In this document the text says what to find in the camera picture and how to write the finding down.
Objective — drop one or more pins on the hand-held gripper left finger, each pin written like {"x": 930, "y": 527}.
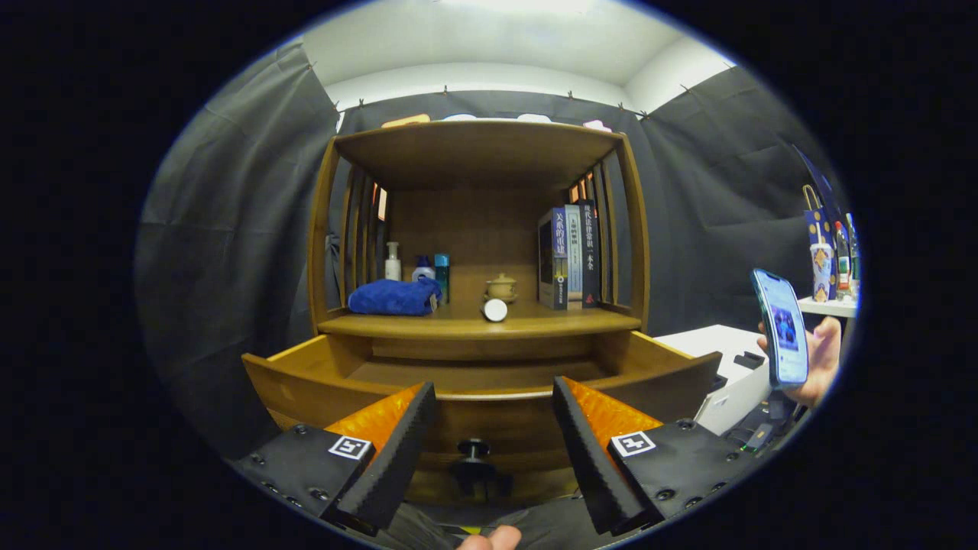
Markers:
{"x": 393, "y": 458}

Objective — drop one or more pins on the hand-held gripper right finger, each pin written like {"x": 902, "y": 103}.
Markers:
{"x": 588, "y": 458}

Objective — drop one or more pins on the wooden drawer with black knob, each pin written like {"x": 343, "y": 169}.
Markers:
{"x": 489, "y": 424}

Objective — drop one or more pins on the white green tube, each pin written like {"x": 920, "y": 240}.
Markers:
{"x": 495, "y": 310}

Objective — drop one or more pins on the wooden countertop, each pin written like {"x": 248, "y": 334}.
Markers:
{"x": 458, "y": 325}

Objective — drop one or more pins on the wooden cabinet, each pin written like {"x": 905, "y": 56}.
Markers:
{"x": 474, "y": 153}

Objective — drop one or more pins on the black rectangular block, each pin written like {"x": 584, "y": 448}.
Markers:
{"x": 750, "y": 360}
{"x": 719, "y": 383}

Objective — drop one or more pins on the blue folded towel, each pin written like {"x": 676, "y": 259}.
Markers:
{"x": 393, "y": 298}

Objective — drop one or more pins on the white desk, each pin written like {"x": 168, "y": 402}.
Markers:
{"x": 710, "y": 338}

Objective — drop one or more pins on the black electronic device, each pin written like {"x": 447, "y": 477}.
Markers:
{"x": 760, "y": 435}

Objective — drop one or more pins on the white bottle with blue cap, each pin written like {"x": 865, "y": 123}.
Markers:
{"x": 422, "y": 273}

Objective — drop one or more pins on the teal slim bottle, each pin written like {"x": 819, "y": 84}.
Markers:
{"x": 442, "y": 275}

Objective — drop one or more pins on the beige lidded teacup with saucer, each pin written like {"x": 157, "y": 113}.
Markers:
{"x": 502, "y": 289}

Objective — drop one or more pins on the white pump bottle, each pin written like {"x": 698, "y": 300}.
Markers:
{"x": 393, "y": 267}

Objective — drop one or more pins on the book with pale spine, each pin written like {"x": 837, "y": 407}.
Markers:
{"x": 574, "y": 260}

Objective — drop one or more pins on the book with blue spine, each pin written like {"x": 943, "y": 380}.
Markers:
{"x": 559, "y": 260}

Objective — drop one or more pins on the book with black spine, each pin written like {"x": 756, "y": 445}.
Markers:
{"x": 589, "y": 252}

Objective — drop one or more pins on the smartphone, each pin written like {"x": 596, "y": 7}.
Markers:
{"x": 783, "y": 328}

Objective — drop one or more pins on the white shelf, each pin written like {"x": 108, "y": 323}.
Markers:
{"x": 829, "y": 307}

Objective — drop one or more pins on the patterned drink cup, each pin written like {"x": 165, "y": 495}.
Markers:
{"x": 823, "y": 271}

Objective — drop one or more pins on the bottle with green label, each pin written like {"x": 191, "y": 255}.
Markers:
{"x": 843, "y": 267}

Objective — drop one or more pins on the blue patterned paper bag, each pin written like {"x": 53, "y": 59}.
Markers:
{"x": 817, "y": 229}

